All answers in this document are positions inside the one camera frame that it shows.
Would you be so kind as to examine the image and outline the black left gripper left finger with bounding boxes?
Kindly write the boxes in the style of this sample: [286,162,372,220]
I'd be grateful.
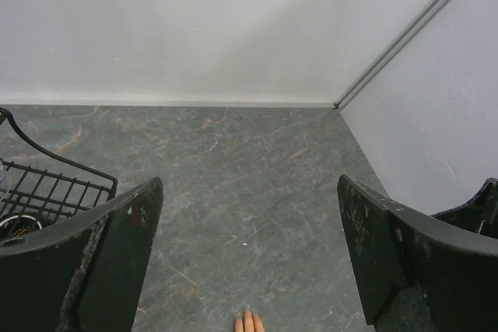
[1,177,163,331]

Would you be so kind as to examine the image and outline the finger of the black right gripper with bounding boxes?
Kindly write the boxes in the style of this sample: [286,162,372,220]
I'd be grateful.
[432,178,498,238]

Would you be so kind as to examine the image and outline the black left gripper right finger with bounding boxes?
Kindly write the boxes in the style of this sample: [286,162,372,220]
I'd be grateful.
[337,176,497,331]

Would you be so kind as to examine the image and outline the mannequin hand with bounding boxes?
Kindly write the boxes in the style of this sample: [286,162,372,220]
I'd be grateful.
[234,309,265,332]

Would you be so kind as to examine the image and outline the black round jar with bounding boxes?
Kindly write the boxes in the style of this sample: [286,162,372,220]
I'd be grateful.
[1,213,52,240]

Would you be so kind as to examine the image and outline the black wire basket rack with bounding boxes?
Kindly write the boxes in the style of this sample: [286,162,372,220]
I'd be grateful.
[1,108,117,224]

